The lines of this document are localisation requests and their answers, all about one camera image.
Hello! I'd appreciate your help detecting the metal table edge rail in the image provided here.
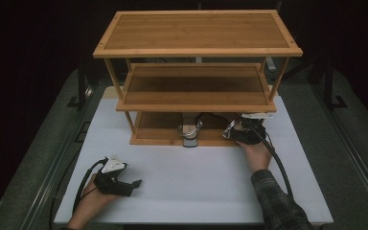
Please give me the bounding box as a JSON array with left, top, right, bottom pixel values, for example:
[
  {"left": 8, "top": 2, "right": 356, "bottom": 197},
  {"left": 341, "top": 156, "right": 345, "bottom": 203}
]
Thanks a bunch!
[
  {"left": 18, "top": 85, "right": 104, "bottom": 230},
  {"left": 310, "top": 80, "right": 368, "bottom": 221}
]

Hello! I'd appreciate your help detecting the black silver heeled sandal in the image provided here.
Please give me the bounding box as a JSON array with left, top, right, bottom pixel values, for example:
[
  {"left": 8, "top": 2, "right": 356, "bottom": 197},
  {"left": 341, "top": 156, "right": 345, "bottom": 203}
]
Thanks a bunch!
[
  {"left": 200, "top": 111, "right": 247, "bottom": 140},
  {"left": 176, "top": 111, "right": 204, "bottom": 149}
]

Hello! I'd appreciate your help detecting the person's left hand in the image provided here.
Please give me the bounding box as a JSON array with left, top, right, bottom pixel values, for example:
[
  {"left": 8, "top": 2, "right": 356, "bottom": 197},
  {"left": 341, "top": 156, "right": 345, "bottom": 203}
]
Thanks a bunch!
[{"left": 72, "top": 173, "right": 120, "bottom": 223}]

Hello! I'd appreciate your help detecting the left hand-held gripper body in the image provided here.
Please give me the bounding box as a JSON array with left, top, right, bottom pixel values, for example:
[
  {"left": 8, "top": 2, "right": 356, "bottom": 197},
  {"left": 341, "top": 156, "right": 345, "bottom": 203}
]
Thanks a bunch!
[{"left": 92, "top": 153, "right": 134, "bottom": 197}]

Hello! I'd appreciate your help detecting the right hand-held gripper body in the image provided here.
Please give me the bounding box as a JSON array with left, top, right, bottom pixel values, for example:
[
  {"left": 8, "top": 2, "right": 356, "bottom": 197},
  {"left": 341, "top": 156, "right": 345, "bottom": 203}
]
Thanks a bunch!
[{"left": 229, "top": 112, "right": 274, "bottom": 146}]

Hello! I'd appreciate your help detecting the person's right hand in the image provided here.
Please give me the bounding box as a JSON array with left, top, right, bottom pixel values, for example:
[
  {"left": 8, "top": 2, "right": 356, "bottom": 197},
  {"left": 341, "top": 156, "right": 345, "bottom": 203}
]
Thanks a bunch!
[{"left": 237, "top": 139, "right": 275, "bottom": 174}]

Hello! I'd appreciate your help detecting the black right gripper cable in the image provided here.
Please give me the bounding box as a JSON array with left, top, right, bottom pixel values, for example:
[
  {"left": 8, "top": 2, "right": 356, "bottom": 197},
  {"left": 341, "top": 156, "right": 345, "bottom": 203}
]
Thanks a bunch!
[{"left": 247, "top": 121, "right": 294, "bottom": 198}]

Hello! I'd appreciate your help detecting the black metal stand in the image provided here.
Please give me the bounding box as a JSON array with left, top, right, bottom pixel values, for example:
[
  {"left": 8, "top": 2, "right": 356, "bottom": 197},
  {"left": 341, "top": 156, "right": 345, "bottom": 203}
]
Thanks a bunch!
[
  {"left": 323, "top": 58, "right": 349, "bottom": 110},
  {"left": 66, "top": 58, "right": 94, "bottom": 110}
]

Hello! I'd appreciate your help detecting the wooden three-tier shoe rack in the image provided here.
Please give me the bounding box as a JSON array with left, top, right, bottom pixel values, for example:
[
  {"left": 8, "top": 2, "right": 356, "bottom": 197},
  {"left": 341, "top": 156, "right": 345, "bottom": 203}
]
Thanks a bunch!
[{"left": 92, "top": 9, "right": 304, "bottom": 148}]

